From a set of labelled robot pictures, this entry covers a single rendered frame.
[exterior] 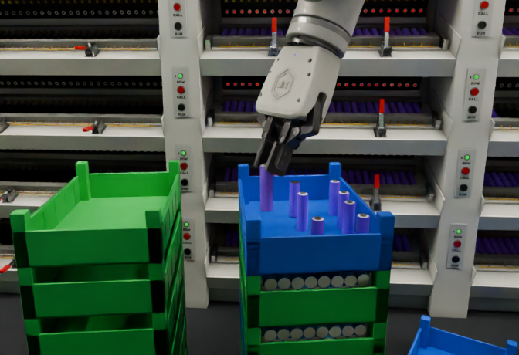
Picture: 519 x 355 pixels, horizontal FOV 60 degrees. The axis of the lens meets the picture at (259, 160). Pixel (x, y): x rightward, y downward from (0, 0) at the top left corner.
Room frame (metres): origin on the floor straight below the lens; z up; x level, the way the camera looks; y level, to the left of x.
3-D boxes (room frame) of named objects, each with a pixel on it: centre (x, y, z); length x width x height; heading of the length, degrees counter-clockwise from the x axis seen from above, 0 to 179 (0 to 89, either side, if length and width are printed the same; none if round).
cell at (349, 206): (0.66, -0.14, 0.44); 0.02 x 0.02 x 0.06
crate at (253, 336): (0.71, -0.07, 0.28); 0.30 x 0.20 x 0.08; 5
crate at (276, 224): (0.71, -0.07, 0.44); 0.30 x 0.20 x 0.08; 5
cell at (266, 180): (0.58, -0.01, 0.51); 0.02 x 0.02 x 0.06
